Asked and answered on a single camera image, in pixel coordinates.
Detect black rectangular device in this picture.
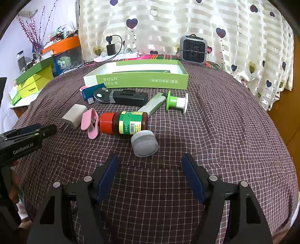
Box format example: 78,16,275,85
109,89,149,107

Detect pile of small packets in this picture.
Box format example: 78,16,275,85
43,26,79,45

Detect green white spool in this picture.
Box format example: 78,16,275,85
165,90,189,114

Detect white power adapter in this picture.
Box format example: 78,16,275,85
61,104,88,130

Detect green cardboard box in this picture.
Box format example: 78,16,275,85
83,59,189,90

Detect yellow cardboard box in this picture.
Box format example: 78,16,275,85
17,78,51,99

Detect green packets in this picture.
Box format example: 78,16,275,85
8,90,23,106

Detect white wall fixture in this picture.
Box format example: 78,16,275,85
16,9,38,17

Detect wooden cabinet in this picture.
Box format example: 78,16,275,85
267,89,300,151

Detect dark flat panel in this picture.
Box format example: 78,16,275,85
0,77,7,105

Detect brown medicine bottle red cap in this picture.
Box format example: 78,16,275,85
99,111,149,137

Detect green lid yellow box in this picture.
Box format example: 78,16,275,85
15,56,55,87

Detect dark glass jar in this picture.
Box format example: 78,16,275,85
16,50,26,71

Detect purple flower branches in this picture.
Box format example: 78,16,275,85
17,0,58,51

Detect orange lid storage box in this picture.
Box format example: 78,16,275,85
42,36,84,73

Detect brown checkered blanket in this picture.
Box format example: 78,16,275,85
12,60,299,244

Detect blue usb drive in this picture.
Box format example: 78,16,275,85
82,83,107,104

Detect grey mini heater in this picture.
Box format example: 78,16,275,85
179,34,209,65

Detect black charger cable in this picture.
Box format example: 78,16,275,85
62,35,123,72

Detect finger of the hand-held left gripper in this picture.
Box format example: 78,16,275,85
16,124,43,133
0,124,58,144

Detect black round disc gadget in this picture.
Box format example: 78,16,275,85
93,88,114,104

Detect person's left hand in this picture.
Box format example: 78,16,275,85
9,161,21,207

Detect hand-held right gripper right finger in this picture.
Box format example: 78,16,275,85
181,154,273,244

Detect white power strip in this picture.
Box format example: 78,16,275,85
94,51,140,63

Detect blue box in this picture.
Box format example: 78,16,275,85
53,56,73,77

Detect heart print curtain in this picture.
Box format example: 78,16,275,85
78,0,294,112

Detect black charger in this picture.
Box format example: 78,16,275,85
106,36,116,56

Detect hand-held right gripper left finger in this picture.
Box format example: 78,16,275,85
27,153,120,244

